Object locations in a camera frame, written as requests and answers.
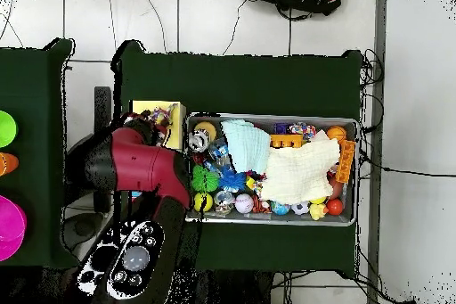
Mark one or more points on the green spiky ball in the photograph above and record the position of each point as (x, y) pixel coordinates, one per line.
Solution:
(205, 178)

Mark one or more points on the silver mesh bin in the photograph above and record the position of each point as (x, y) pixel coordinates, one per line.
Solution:
(285, 221)

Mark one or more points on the dark green table cloth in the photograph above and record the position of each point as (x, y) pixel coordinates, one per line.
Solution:
(249, 83)

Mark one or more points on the crushed drink can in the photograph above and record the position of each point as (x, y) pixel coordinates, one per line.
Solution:
(198, 140)

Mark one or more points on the yellow ball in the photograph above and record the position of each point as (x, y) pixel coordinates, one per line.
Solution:
(206, 201)

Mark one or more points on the magenta plastic bowl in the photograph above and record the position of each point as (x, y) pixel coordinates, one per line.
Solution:
(10, 225)

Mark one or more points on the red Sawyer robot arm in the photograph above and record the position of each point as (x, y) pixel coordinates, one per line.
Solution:
(142, 168)

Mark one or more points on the mint green muslin cloth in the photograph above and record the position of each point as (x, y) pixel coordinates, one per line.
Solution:
(245, 147)

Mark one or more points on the green-clothed side table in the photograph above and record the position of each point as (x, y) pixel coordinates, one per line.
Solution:
(32, 104)

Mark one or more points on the orange plastic grid tray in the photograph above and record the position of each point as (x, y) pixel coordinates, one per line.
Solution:
(345, 161)

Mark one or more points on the blue spiky ball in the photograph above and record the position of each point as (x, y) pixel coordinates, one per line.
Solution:
(231, 180)

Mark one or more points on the orange toy basketball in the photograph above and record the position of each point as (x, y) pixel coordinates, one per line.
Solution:
(336, 133)

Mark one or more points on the white baseball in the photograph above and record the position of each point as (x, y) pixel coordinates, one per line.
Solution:
(244, 203)

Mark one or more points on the cream muslin cloth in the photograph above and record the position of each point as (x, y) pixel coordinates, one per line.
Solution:
(302, 172)

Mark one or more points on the wooden three-hole box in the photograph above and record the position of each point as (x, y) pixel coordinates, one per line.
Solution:
(178, 136)

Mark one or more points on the orange plastic cup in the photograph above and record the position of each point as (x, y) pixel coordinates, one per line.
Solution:
(8, 164)

